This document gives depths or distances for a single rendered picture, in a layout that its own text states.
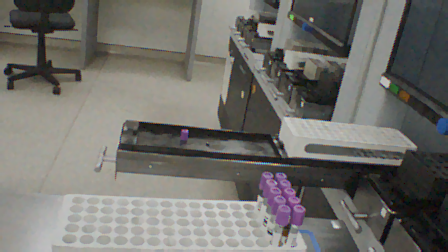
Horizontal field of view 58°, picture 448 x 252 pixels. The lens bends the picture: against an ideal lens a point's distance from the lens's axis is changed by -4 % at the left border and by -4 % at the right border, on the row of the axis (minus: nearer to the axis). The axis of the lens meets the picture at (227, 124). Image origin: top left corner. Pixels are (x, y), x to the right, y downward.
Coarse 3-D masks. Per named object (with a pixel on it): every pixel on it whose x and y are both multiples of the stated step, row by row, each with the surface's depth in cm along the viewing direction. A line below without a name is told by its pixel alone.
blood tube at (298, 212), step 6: (294, 210) 48; (300, 210) 48; (294, 216) 48; (300, 216) 48; (294, 222) 48; (300, 222) 48; (288, 228) 49; (294, 228) 49; (288, 234) 49; (294, 234) 49; (288, 240) 50; (294, 240) 49; (288, 246) 50; (294, 246) 50
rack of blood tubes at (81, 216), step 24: (72, 216) 49; (96, 216) 49; (120, 216) 50; (144, 216) 51; (168, 216) 53; (192, 216) 54; (216, 216) 53; (240, 216) 55; (72, 240) 46; (96, 240) 46; (120, 240) 47; (144, 240) 47; (168, 240) 48; (192, 240) 48; (216, 240) 49; (240, 240) 50; (264, 240) 51
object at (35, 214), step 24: (0, 192) 60; (24, 192) 61; (0, 216) 55; (24, 216) 56; (48, 216) 57; (0, 240) 51; (24, 240) 52; (48, 240) 52; (312, 240) 62; (336, 240) 63
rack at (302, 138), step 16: (288, 128) 90; (304, 128) 92; (320, 128) 92; (336, 128) 94; (352, 128) 95; (368, 128) 97; (384, 128) 99; (288, 144) 89; (304, 144) 87; (320, 144) 98; (336, 144) 88; (352, 144) 88; (368, 144) 89; (384, 144) 90; (400, 144) 92; (352, 160) 90; (368, 160) 90; (384, 160) 91; (400, 160) 92
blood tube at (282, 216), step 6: (282, 210) 47; (288, 210) 47; (276, 216) 48; (282, 216) 47; (288, 216) 48; (276, 222) 48; (282, 222) 48; (288, 222) 48; (276, 228) 48; (282, 228) 48; (276, 234) 49; (282, 234) 49; (276, 240) 49; (276, 246) 49
